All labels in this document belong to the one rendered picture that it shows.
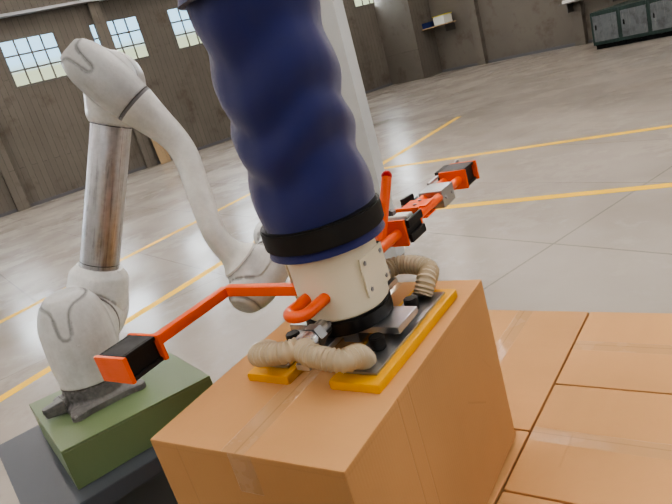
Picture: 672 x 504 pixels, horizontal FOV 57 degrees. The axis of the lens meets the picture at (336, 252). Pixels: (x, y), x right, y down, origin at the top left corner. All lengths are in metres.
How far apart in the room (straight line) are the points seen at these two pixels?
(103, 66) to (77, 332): 0.60
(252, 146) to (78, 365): 0.75
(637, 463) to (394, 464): 0.61
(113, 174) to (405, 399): 0.98
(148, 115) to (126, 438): 0.72
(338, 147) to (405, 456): 0.51
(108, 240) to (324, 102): 0.86
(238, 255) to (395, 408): 0.60
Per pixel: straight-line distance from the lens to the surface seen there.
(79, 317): 1.54
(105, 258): 1.70
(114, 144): 1.65
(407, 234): 1.30
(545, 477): 1.43
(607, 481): 1.41
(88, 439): 1.48
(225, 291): 1.28
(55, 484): 1.59
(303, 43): 0.99
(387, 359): 1.05
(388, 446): 0.98
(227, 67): 1.02
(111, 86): 1.48
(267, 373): 1.15
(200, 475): 1.10
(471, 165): 1.66
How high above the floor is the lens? 1.46
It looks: 17 degrees down
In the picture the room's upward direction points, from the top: 16 degrees counter-clockwise
